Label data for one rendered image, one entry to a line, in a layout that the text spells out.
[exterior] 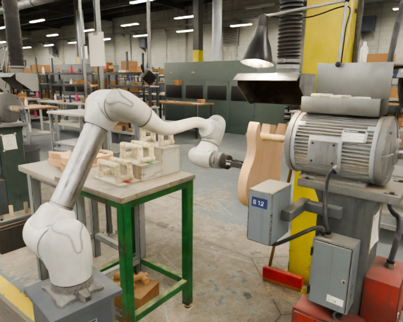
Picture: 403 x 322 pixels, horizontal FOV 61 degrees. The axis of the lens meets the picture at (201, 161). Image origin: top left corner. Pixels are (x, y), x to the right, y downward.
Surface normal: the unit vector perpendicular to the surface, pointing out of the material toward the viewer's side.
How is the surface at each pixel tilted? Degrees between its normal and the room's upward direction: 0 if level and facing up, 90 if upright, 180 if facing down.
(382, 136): 59
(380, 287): 90
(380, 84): 90
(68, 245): 71
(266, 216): 90
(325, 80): 90
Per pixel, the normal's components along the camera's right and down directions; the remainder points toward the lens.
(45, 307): 0.01, -0.97
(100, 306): 0.70, 0.17
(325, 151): -0.61, 0.18
